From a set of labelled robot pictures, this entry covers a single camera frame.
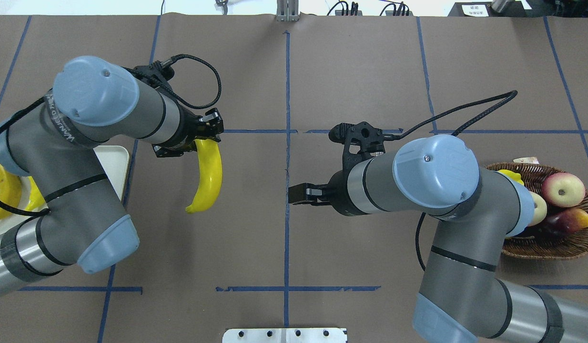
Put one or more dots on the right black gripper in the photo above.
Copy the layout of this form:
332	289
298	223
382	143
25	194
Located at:
338	192

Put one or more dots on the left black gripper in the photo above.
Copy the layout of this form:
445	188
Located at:
185	134

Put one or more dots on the yellow plastic banana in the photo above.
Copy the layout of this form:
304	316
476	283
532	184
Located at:
36	199
10	191
211	176

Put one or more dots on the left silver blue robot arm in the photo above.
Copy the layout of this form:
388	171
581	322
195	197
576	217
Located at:
53	141

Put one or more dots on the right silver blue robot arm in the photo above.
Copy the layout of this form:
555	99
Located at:
460	298

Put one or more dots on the paper basket tag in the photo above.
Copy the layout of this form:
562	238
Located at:
528	160

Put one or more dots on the brown wicker basket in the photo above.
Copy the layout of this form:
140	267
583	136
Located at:
531	245

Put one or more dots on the white bear print tray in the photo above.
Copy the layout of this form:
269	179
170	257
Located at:
114	160

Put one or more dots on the yellow plastic starfruit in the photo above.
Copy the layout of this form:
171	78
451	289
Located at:
515	177

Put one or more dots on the dark red plastic fruit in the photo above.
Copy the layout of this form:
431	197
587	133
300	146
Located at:
558	225

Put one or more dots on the pink white plastic apple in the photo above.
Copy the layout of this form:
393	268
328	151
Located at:
564	190

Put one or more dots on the steel cup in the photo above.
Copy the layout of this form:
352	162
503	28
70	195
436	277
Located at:
500	6

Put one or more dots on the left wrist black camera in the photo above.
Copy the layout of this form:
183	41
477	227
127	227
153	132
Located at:
156	74

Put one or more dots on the wrist black camera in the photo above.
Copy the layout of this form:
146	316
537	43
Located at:
361	142
156	74

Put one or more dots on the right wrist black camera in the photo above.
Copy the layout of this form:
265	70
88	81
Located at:
361	142

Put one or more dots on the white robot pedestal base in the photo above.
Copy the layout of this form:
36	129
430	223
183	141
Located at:
286	335

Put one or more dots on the aluminium frame post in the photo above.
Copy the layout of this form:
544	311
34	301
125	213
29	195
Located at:
287	10

